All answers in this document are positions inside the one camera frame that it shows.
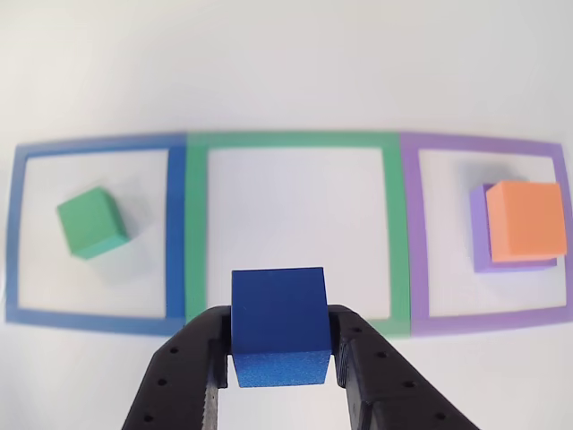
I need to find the small blue cube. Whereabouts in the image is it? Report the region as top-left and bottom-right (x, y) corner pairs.
(230, 267), (332, 389)

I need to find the purple square block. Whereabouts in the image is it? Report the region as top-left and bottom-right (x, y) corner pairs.
(468, 183), (559, 274)

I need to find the green cube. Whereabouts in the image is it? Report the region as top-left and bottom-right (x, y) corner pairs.
(56, 186), (131, 261)

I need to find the orange square block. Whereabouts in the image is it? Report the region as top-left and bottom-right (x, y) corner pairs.
(485, 180), (569, 264)

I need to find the green square frame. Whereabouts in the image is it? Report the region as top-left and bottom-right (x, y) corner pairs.
(184, 130), (413, 338)

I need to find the purple square frame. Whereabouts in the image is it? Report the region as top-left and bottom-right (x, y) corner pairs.
(399, 132), (573, 338)

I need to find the blue square frame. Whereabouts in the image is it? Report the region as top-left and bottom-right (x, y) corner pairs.
(4, 133), (188, 337)

